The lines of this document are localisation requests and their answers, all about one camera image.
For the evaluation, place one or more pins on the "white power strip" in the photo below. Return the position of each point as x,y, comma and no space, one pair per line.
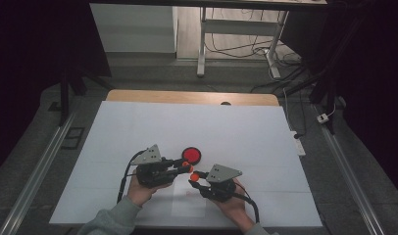
299,145

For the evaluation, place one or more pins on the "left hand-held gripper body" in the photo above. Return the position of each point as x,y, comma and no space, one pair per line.
151,171

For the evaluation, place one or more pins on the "small white adapter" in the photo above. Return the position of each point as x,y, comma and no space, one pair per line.
322,118

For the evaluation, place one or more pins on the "black curtain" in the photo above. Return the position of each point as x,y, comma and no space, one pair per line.
376,65
24,65

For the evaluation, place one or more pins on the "round red ink pad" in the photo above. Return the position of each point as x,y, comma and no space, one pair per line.
191,154

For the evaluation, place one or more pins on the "small white paper sheet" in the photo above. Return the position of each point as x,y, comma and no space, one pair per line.
187,209

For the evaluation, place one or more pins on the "white desk frame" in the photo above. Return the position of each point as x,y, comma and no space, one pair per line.
239,27

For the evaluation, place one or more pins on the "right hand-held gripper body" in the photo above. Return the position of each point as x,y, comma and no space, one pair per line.
221,178

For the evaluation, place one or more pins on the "black metal stand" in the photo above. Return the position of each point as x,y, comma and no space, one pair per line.
64,98
330,94

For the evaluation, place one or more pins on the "orange stamp cap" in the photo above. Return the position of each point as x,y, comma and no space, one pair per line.
194,177

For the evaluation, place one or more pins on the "black floor frame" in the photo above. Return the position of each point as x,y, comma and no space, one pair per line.
73,137

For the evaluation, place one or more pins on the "person's right hand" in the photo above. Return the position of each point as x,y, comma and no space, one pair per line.
236,209

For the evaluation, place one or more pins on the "aluminium floor rail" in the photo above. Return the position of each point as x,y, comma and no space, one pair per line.
346,173
40,176

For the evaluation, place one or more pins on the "person's left hand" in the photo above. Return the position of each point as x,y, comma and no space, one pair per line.
139,194

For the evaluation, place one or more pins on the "light grey cabinet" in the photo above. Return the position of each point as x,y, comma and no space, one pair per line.
131,29

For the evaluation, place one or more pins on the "black table grommet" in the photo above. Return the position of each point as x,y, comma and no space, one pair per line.
225,103

